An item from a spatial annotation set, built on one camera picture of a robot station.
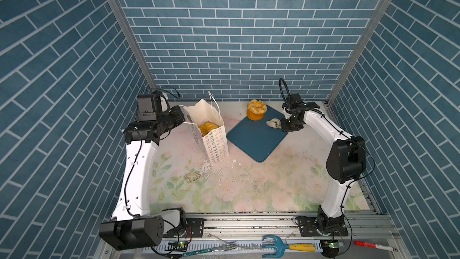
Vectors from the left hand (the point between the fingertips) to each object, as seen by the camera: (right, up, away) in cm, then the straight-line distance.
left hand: (185, 112), depth 72 cm
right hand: (+46, -7, +22) cm, 52 cm away
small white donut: (+42, -5, +30) cm, 52 cm away
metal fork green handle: (+17, -52, -4) cm, 55 cm away
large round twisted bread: (+32, +2, +34) cm, 47 cm away
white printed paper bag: (+10, -16, +9) cm, 21 cm away
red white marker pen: (+75, -52, -3) cm, 92 cm away
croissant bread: (+5, -7, +16) cm, 19 cm away
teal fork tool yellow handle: (+37, -52, -4) cm, 64 cm away
